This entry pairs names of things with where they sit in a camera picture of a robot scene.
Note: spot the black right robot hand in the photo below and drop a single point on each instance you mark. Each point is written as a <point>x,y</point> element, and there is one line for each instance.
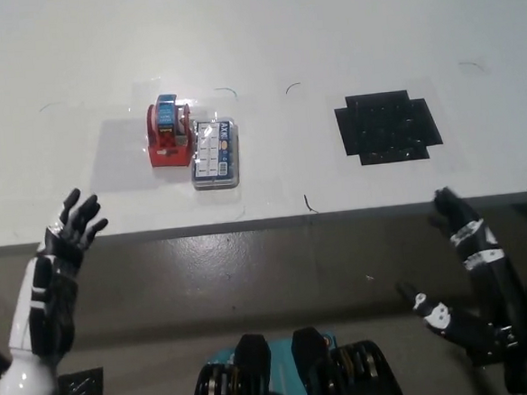
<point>506,298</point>

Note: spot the black teal robot body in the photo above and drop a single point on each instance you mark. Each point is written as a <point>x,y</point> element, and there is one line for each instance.
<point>254,381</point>

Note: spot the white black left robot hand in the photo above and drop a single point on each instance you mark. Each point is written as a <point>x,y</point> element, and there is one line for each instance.
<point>40,308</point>

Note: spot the red tape dispenser with roll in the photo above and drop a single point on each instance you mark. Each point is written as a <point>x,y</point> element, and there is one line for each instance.
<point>167,141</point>

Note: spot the black tape patch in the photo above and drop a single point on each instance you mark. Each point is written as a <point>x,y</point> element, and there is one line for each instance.
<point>387,127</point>

